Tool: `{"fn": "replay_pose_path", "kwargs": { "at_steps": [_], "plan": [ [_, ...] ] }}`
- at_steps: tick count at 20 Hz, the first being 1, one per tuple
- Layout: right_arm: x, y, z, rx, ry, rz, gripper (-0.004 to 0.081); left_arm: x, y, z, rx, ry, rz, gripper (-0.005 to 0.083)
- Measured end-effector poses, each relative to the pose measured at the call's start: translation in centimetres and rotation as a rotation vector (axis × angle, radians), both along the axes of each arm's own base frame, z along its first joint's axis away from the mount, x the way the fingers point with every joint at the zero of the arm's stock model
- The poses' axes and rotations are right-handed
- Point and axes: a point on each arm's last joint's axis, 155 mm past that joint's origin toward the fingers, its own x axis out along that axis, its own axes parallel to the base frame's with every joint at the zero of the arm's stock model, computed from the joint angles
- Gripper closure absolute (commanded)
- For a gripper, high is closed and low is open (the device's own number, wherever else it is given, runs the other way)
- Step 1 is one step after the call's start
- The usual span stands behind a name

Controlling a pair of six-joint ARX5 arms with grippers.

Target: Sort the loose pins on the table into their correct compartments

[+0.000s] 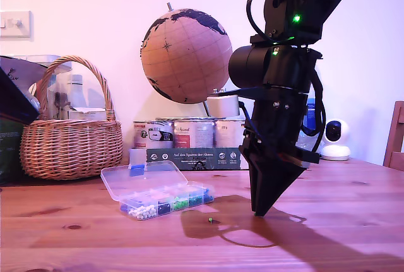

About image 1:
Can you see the white wall light switch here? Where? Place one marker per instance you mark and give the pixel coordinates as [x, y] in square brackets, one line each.
[15, 24]

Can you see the wooden chair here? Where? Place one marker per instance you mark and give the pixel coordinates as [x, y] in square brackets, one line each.
[394, 145]

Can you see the tin can with flag print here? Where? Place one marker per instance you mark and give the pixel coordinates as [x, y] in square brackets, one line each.
[228, 134]

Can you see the pile of white pins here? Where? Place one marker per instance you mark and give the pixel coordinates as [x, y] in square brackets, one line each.
[143, 212]

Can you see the dark pet food bag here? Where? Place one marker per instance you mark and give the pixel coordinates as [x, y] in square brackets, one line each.
[9, 155]

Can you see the white plastic bottle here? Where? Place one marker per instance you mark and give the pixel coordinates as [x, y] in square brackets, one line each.
[75, 92]

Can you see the tin can with red label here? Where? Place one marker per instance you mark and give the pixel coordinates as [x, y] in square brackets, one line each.
[192, 134]

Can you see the clear plastic pin organizer box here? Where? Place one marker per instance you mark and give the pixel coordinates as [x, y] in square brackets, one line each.
[145, 180]

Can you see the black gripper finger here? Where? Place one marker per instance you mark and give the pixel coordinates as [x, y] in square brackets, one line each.
[254, 183]
[274, 180]

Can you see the pile of dark green pins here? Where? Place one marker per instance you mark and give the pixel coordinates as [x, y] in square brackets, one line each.
[195, 202]

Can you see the cork globe on metal stand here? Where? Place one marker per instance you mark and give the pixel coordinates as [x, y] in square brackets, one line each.
[186, 60]

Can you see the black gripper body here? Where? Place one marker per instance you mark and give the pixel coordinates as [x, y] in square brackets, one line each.
[277, 117]

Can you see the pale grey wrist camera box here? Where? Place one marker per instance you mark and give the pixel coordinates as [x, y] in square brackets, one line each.
[222, 106]

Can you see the pile of dark blue pins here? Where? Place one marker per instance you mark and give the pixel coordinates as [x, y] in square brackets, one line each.
[124, 208]

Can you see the small white round camera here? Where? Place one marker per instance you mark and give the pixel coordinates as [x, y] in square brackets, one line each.
[335, 139]

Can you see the tin can with black label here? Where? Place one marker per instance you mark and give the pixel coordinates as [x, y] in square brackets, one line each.
[153, 134]

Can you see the clear plastic bag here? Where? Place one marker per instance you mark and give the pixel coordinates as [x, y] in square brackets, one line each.
[58, 95]

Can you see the large clear water bottle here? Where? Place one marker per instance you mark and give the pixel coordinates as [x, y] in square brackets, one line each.
[313, 109]

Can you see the dark green cardboard box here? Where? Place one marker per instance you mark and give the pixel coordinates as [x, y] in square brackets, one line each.
[195, 158]

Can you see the clear plastic container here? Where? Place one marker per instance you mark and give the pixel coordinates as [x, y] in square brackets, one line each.
[64, 67]

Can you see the pale cardboard carton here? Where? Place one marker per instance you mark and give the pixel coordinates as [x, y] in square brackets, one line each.
[86, 115]

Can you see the pile of black pins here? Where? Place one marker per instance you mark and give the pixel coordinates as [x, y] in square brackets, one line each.
[163, 209]

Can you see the pile of light green pins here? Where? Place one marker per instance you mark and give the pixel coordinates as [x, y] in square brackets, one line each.
[180, 205]

